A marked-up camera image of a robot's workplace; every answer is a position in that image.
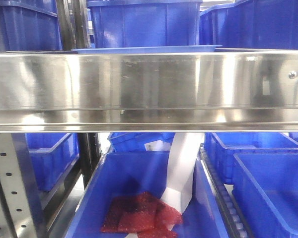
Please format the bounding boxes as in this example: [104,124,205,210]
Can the blue bin lower right rear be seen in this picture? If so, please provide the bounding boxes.
[204,132,298,184]

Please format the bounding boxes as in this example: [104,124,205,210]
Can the red bubble wrap bags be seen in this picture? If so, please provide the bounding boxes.
[100,191,183,238]

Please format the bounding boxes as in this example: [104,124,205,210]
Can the blue bin upper centre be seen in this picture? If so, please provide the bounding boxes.
[86,0,202,48]

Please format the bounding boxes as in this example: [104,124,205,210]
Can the blue bin rear centre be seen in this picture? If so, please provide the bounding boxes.
[108,132,175,152]

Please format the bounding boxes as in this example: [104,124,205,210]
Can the blue plastic tray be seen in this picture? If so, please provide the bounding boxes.
[73,45,221,54]

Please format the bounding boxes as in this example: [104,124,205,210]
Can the stainless steel shelf rail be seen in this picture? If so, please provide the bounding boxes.
[0,50,298,132]

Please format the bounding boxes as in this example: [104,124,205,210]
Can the blue bin upper right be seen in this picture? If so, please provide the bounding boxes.
[199,0,298,50]

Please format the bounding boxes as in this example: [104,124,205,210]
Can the blue bin upper left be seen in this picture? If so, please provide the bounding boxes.
[0,0,62,51]

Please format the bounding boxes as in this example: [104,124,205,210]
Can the blue bin lower left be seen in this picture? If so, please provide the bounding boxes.
[25,132,79,191]

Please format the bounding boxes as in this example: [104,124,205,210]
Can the blue bin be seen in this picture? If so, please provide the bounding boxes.
[199,0,298,50]
[86,0,202,48]
[108,132,175,152]
[0,0,62,51]
[204,132,298,184]
[65,151,228,238]
[25,132,79,191]
[232,153,298,238]

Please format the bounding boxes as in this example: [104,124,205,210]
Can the white paper strip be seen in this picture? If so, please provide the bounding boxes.
[161,132,204,214]

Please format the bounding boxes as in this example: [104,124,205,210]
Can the perforated steel shelf upright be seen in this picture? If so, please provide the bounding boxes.
[0,133,48,238]

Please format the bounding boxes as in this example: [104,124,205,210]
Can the blue bin lower right front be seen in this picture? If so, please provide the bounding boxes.
[232,153,298,238]

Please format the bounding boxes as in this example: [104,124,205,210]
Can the blue bin lower centre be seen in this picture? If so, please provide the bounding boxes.
[65,151,228,238]

